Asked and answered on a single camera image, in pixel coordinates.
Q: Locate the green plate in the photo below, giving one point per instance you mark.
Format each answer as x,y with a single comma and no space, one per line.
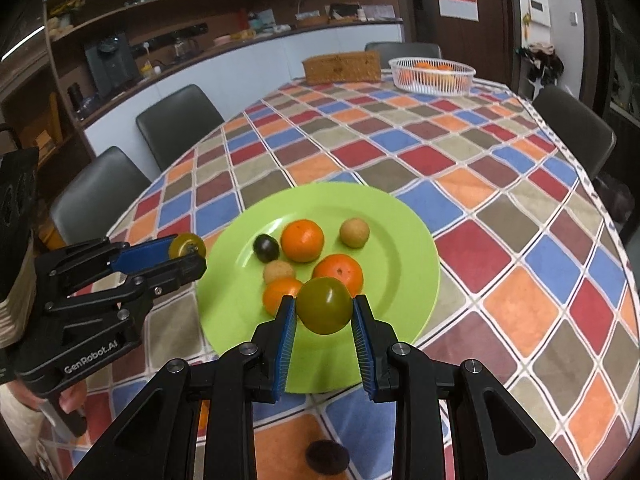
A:
395,260

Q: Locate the dark wooden door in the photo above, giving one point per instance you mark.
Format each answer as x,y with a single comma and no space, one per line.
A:
425,0

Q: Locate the white desk lamp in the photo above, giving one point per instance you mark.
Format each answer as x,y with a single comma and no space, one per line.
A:
300,5

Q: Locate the grey dining chair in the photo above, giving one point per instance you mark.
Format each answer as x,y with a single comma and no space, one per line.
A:
402,52
575,125
95,195
180,120

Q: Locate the white plastic basket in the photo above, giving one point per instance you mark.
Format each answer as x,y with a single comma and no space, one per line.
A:
432,80

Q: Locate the wooden wall shelf unit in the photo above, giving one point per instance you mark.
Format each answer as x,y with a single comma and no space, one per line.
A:
100,35

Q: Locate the glass kettle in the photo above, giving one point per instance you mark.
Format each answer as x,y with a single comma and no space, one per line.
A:
181,47

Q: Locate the white light switch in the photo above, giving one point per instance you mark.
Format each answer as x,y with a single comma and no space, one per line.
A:
574,19

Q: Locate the person's left hand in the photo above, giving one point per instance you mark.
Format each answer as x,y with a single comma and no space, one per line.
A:
67,401

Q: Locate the black box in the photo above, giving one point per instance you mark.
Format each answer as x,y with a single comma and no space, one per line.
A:
345,10

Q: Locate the pile of clothes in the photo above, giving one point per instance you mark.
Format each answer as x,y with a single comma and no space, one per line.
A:
540,62

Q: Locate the woven wicker box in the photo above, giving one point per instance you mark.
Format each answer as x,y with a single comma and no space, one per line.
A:
342,67

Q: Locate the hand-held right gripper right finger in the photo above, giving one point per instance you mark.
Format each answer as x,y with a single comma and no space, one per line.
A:
361,345

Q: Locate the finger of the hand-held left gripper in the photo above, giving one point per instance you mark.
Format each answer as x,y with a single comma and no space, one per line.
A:
145,256
172,272

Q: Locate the dark purple plum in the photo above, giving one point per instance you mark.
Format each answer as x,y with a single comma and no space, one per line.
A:
327,456
265,248

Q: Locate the white sideboard counter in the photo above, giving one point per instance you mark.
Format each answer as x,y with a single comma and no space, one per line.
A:
250,65

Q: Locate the brown longan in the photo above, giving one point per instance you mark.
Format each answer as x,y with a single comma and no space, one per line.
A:
278,272
354,232

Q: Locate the green tomato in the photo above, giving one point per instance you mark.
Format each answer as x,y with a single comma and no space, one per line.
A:
186,245
325,305

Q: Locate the yellow flowers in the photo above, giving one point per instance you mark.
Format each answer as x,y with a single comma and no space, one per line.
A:
65,5

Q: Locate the mandarin in white basket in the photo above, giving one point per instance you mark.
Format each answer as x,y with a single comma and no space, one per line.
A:
444,67
426,65
407,78

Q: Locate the white intercom panel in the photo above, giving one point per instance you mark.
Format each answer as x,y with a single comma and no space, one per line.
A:
537,10

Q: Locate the orange mandarin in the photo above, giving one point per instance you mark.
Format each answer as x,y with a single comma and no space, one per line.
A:
340,271
302,240

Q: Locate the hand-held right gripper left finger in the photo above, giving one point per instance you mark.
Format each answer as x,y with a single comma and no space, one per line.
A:
286,342

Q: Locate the colourful checked tablecloth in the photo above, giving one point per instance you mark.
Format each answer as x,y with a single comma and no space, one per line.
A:
500,260

